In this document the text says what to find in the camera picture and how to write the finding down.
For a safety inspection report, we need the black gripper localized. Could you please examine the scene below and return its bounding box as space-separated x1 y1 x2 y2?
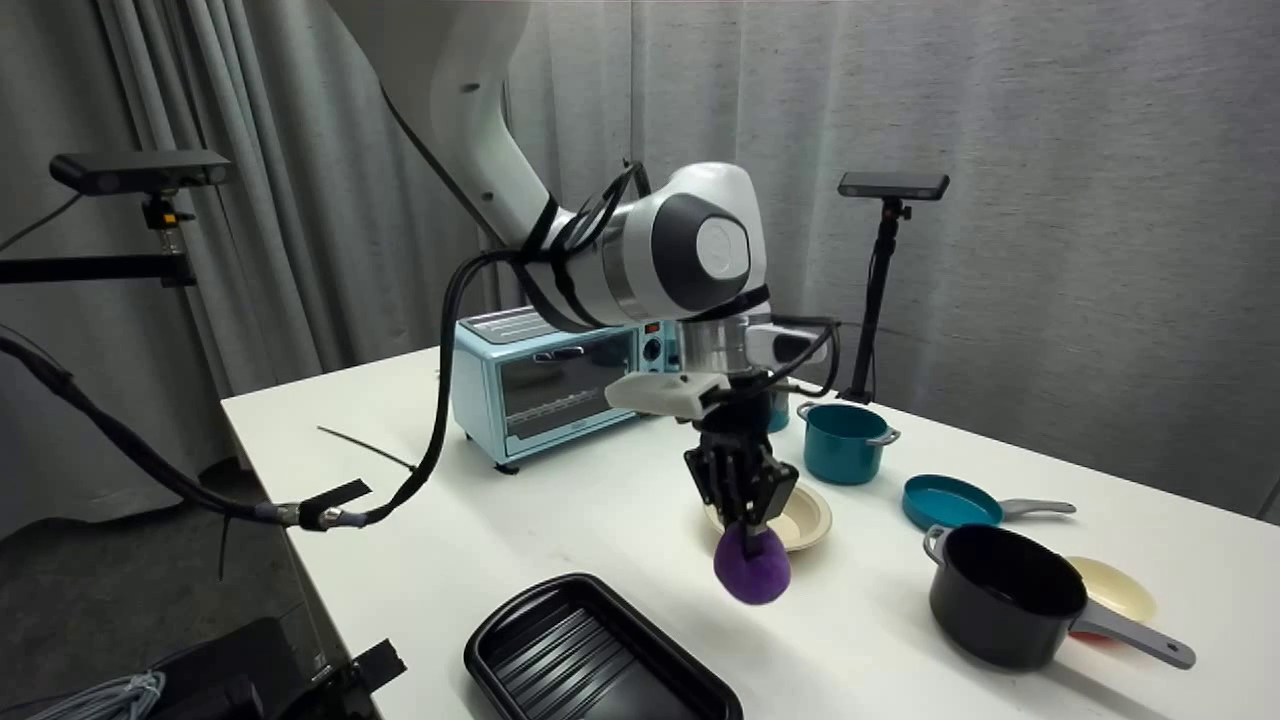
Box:
681 387 804 552

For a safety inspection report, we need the purple plush toy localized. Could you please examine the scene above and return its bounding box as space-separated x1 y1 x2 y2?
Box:
710 520 796 608

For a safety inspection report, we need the white bowl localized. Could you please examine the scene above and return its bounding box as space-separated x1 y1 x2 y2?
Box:
699 481 835 560

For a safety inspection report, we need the teal pot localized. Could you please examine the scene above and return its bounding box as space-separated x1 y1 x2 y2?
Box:
796 398 904 489

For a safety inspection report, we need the teal frying pan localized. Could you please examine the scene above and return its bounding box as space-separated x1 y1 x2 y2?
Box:
901 472 1079 535

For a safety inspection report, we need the black baking tray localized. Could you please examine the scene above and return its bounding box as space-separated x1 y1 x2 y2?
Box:
462 567 747 720

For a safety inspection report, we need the black tripod stand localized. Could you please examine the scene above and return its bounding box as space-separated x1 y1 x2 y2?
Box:
835 196 917 409

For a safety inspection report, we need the light blue toaster oven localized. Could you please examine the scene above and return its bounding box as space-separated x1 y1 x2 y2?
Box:
447 306 694 478

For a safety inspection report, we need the black saucepan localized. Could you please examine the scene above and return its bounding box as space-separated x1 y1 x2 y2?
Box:
922 520 1201 675

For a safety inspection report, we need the black table clamp strip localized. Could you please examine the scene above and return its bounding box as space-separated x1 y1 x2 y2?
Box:
277 478 378 533

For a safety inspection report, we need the black table corner clamp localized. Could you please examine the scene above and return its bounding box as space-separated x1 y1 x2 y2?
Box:
311 638 412 720

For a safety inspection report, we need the grey curtain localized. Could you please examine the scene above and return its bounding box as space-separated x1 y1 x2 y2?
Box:
0 0 1280 545

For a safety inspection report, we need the black box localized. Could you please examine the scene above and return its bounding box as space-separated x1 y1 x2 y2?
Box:
126 612 311 720

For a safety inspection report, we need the clear plastic bag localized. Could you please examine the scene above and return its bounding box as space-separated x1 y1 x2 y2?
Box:
22 667 173 720

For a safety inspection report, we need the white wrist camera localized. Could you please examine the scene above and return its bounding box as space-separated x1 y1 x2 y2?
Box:
602 370 738 430

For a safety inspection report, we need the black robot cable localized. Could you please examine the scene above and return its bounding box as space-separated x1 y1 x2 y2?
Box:
0 158 850 533

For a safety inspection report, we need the black camera on tripod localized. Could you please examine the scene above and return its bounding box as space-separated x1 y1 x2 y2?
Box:
835 167 955 205

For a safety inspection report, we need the black camera on boom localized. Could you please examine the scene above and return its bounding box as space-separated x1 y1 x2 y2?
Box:
48 147 238 199

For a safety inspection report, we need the black boom mount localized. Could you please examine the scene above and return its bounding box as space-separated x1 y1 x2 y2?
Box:
0 190 206 293

